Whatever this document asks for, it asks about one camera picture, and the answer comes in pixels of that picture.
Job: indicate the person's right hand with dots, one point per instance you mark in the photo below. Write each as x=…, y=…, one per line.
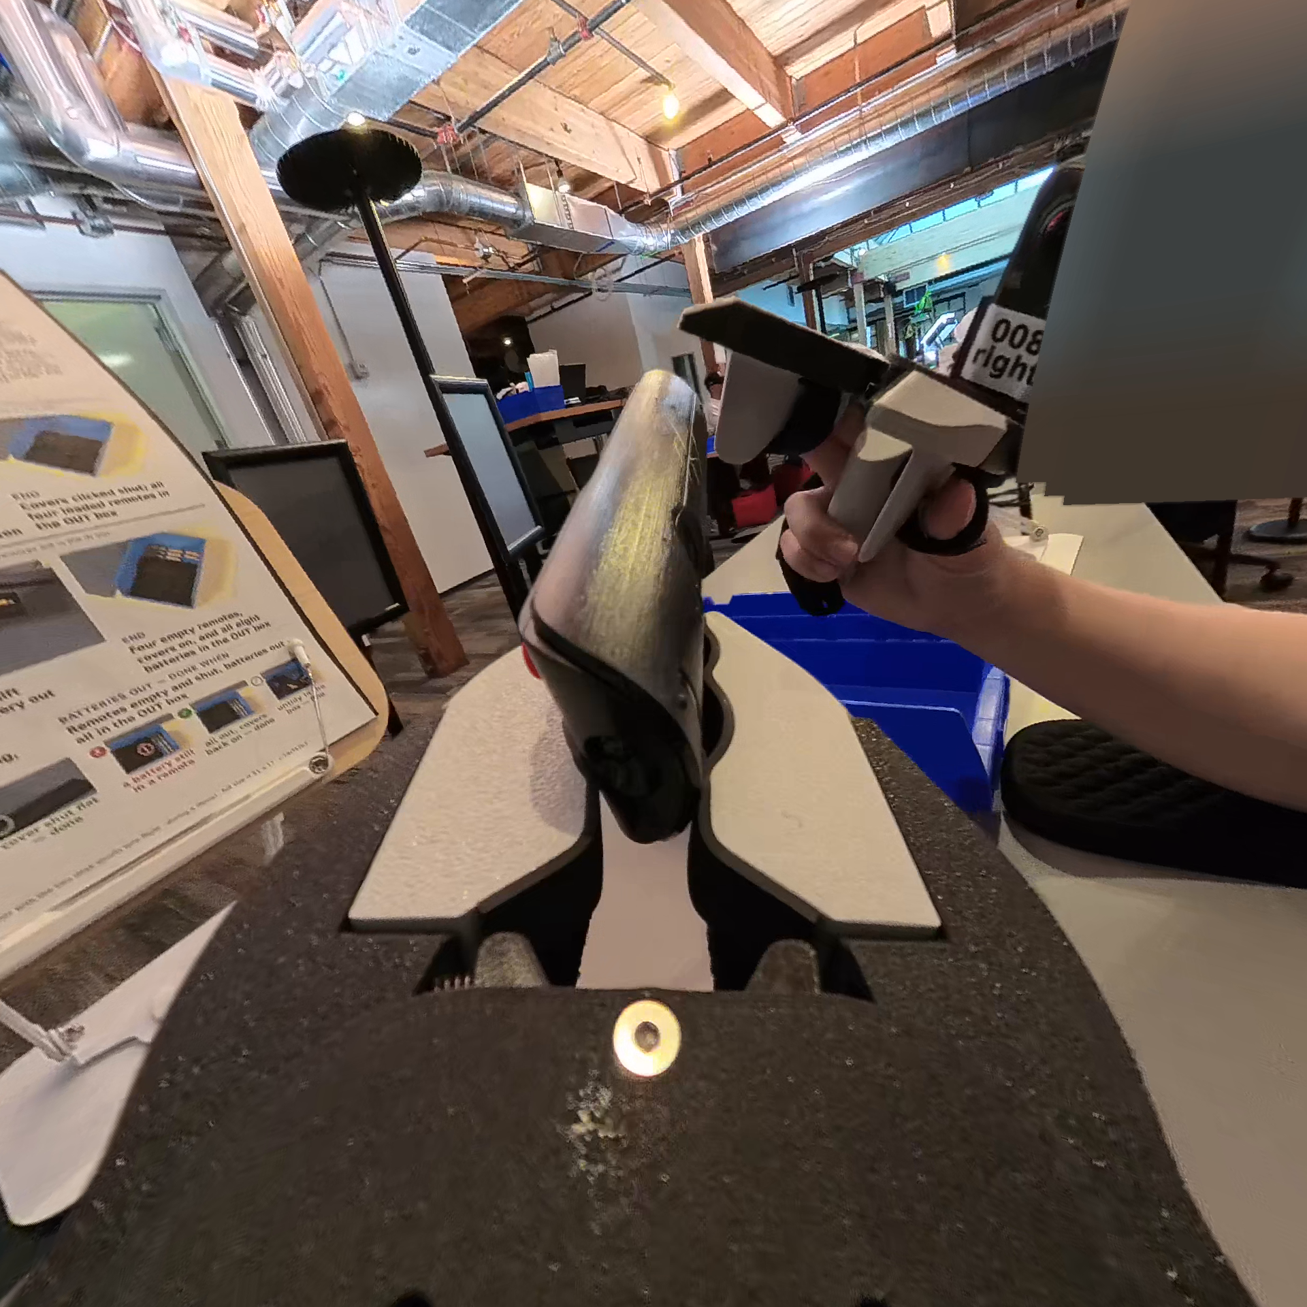
x=901, y=593

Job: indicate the black pole stand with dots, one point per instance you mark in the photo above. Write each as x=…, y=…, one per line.
x=347, y=168

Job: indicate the blue storage box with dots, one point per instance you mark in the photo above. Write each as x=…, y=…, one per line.
x=531, y=401

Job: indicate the wooden pillar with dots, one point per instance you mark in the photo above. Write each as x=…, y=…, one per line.
x=308, y=408

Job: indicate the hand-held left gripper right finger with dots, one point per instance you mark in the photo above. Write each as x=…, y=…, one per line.
x=816, y=816

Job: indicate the silver air duct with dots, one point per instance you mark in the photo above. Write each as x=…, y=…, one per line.
x=83, y=104

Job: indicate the black display panel stand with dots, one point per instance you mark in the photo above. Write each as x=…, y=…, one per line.
x=487, y=481

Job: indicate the person's right forearm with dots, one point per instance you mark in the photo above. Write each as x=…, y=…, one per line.
x=1166, y=673

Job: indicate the black remote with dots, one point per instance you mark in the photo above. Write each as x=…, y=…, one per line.
x=635, y=593

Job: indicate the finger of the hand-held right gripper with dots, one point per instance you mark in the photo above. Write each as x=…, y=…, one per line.
x=767, y=408

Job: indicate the blue plastic bin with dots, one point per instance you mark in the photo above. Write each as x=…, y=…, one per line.
x=878, y=673

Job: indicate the black floor sign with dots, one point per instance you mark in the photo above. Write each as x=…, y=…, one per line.
x=308, y=532

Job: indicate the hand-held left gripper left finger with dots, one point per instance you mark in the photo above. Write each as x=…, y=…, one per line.
x=460, y=839

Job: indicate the instruction sheet on stand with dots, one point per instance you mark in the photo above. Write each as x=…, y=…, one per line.
x=123, y=613

